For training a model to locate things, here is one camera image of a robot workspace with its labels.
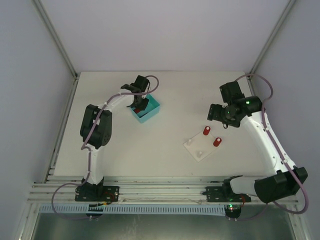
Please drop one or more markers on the white peg base plate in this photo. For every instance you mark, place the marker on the white peg base plate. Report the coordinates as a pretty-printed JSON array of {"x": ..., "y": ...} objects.
[{"x": 201, "y": 146}]

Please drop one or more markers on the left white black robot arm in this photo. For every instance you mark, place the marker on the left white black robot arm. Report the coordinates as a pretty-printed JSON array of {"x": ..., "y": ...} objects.
[{"x": 96, "y": 127}]

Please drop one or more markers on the left aluminium corner post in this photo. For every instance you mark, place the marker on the left aluminium corner post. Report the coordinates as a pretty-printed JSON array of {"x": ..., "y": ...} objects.
[{"x": 40, "y": 8}]

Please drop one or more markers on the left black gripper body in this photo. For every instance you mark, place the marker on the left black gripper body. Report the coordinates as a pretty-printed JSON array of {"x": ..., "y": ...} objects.
[{"x": 139, "y": 103}]

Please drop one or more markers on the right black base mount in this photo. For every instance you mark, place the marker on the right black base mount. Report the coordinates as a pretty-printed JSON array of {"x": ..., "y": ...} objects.
[{"x": 224, "y": 193}]

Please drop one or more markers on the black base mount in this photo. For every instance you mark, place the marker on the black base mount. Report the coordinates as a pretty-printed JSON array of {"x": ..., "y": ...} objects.
[
  {"x": 96, "y": 193},
  {"x": 224, "y": 193}
]

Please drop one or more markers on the red large spring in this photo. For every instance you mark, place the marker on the red large spring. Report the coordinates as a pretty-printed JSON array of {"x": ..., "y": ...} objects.
[{"x": 217, "y": 142}]

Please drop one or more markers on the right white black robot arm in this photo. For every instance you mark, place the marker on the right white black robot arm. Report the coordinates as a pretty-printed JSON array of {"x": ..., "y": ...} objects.
[{"x": 281, "y": 177}]

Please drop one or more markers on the aluminium rail frame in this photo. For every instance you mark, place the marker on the aluminium rail frame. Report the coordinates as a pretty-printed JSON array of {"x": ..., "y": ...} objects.
[{"x": 138, "y": 190}]

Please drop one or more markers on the right aluminium corner post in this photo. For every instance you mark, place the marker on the right aluminium corner post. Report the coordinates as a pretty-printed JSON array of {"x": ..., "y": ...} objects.
[{"x": 273, "y": 34}]

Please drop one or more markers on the teal plastic bin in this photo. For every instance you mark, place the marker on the teal plastic bin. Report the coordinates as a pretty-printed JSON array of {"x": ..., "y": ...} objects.
[{"x": 152, "y": 109}]

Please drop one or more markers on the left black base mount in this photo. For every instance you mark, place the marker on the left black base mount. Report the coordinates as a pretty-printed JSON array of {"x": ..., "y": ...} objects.
[{"x": 96, "y": 193}]

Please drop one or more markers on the aluminium corner post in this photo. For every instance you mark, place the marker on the aluminium corner post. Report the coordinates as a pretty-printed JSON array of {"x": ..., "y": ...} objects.
[
  {"x": 40, "y": 8},
  {"x": 273, "y": 34}
]

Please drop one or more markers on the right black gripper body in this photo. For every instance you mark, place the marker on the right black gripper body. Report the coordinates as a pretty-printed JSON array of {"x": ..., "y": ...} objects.
[{"x": 214, "y": 112}]

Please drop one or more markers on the light blue cable duct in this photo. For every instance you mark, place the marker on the light blue cable duct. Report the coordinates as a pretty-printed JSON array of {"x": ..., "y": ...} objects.
[{"x": 141, "y": 209}]

